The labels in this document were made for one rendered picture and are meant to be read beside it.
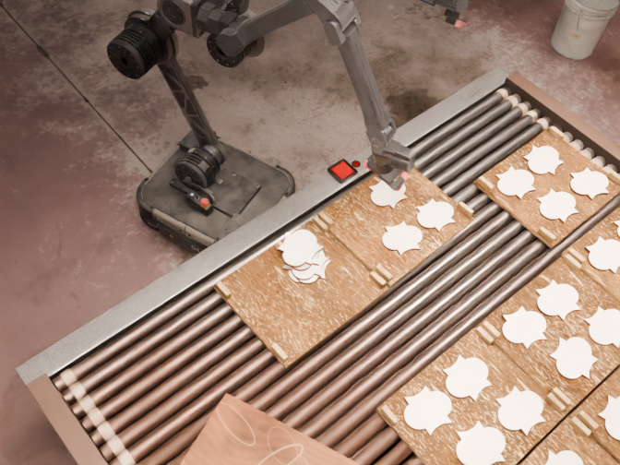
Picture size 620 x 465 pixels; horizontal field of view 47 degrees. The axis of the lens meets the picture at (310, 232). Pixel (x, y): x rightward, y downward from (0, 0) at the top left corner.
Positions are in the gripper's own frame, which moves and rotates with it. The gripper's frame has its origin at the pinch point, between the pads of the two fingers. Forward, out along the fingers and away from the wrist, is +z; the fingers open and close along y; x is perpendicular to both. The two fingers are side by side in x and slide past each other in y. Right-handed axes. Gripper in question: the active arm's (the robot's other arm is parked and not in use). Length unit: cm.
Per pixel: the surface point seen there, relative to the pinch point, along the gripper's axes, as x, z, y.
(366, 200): -7.0, 10.8, -4.6
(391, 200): -1.3, 11.8, 1.3
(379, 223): -10.4, 10.0, 4.9
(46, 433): -150, 61, -51
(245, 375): -74, -9, 17
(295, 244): -36.5, -5.5, -3.5
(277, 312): -55, -5, 8
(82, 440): -116, -26, 4
